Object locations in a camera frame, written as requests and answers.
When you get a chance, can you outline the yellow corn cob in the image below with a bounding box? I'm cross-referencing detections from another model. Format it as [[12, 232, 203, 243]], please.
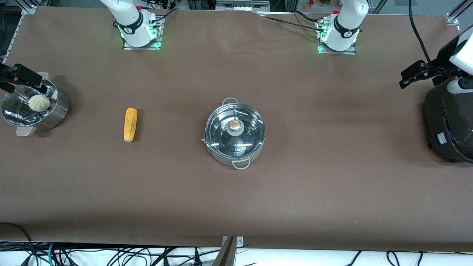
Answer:
[[123, 108, 138, 142]]

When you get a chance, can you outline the glass pot lid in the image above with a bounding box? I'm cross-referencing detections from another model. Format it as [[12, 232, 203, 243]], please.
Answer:
[[205, 103, 265, 156]]

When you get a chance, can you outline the steel steamer pot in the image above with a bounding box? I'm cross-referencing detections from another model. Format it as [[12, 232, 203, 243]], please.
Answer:
[[1, 72, 70, 137]]

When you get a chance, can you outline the stainless steel pot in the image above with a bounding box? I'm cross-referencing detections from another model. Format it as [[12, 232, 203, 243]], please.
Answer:
[[204, 98, 266, 170]]

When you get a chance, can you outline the white steamed bun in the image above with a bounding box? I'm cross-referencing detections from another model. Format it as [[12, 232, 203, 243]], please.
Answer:
[[29, 95, 51, 112]]

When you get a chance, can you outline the black rice cooker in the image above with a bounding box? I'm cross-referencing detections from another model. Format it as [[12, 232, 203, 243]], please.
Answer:
[[424, 76, 473, 164]]

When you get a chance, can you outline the aluminium frame corner profile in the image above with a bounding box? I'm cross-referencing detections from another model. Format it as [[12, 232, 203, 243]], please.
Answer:
[[20, 0, 38, 15], [445, 0, 473, 25]]

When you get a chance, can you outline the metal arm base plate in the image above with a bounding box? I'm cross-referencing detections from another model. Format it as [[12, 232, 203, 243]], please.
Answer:
[[317, 18, 357, 55], [122, 17, 163, 50]]

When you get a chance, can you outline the black base cable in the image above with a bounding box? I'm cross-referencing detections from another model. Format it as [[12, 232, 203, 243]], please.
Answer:
[[255, 10, 326, 33], [148, 7, 180, 23]]

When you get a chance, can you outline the black floor cable loop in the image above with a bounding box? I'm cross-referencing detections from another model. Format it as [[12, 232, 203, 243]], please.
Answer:
[[0, 222, 35, 257]]

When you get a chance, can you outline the aluminium frame crossbar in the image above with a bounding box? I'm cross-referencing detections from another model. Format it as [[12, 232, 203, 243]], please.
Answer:
[[215, 0, 271, 11]]

